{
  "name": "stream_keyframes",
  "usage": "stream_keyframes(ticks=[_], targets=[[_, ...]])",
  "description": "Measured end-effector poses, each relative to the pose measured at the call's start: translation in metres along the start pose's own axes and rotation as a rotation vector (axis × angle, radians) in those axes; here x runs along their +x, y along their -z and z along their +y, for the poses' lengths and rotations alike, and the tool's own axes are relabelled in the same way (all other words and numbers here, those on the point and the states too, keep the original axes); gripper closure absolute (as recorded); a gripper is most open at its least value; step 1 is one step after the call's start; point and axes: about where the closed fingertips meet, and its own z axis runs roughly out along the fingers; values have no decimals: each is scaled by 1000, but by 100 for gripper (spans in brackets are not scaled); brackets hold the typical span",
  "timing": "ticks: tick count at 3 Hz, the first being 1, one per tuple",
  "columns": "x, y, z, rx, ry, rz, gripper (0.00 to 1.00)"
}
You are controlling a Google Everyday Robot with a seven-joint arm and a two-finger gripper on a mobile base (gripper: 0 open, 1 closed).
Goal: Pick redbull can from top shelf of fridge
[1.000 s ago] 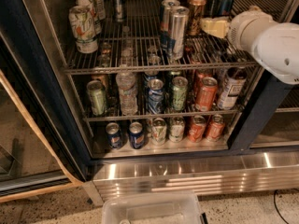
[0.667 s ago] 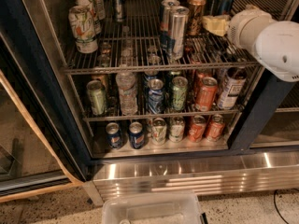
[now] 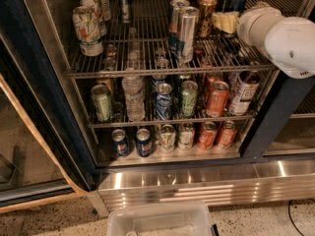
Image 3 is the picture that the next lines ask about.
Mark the orange soda can middle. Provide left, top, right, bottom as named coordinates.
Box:
left=206, top=81, right=229, bottom=118

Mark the tall silver slim can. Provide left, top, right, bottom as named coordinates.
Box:
left=117, top=0, right=133, bottom=24

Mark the left orange can bottom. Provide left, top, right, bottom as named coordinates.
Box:
left=197, top=121, right=218, bottom=150

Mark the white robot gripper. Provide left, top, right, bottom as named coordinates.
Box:
left=212, top=1, right=284, bottom=48

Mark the left pepsi can bottom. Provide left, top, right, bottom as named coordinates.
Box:
left=111, top=129, right=129, bottom=157

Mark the top wire shelf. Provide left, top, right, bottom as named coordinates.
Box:
left=68, top=0, right=303, bottom=80

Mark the blue pepsi can middle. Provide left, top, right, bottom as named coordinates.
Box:
left=156, top=83, right=173, bottom=120

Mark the right orange can bottom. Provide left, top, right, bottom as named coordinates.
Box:
left=217, top=120, right=237, bottom=149

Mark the green mountain dew can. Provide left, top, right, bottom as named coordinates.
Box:
left=180, top=81, right=198, bottom=117

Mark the front white 7up can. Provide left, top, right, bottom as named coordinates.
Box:
left=72, top=6, right=103, bottom=57

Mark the gold monster can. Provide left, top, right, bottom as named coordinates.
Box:
left=197, top=0, right=218, bottom=37

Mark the right white can bottom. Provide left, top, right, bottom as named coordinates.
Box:
left=178, top=122, right=195, bottom=149

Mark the front silver redbull can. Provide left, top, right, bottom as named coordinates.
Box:
left=175, top=6, right=199, bottom=63

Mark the rear white 7up can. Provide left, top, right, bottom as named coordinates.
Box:
left=90, top=0, right=112, bottom=22

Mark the clear water bottle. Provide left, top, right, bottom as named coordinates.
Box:
left=122, top=68, right=146, bottom=122

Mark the clear plastic bin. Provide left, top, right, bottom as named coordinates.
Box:
left=107, top=202, right=220, bottom=236

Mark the middle white 7up can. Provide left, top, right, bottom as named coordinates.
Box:
left=80, top=0, right=107, bottom=36

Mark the white labelled coffee bottle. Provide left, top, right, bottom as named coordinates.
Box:
left=228, top=71, right=260, bottom=116

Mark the steel fridge base grille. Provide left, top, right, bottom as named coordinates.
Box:
left=88, top=159, right=315, bottom=216

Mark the open glass fridge door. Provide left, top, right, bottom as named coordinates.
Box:
left=0, top=39, right=86, bottom=213

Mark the black cable on floor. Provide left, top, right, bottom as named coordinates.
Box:
left=287, top=199, right=315, bottom=236

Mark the left white can bottom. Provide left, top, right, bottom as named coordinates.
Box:
left=159, top=124, right=176, bottom=153

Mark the white 7up can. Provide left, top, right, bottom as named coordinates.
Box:
left=72, top=6, right=103, bottom=57
left=90, top=0, right=112, bottom=22
left=80, top=0, right=107, bottom=36

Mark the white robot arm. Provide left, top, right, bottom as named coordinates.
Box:
left=212, top=4, right=315, bottom=79

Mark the middle wire shelf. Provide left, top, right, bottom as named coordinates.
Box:
left=87, top=106, right=259, bottom=130

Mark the right pepsi can bottom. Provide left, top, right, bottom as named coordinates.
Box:
left=136, top=128, right=152, bottom=157

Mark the blue silver redbull can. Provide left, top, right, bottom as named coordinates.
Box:
left=222, top=0, right=248, bottom=38

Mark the wire shelf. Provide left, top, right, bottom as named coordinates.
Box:
left=68, top=0, right=303, bottom=80
left=87, top=106, right=259, bottom=130

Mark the green can middle shelf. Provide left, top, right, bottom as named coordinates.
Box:
left=91, top=85, right=112, bottom=122

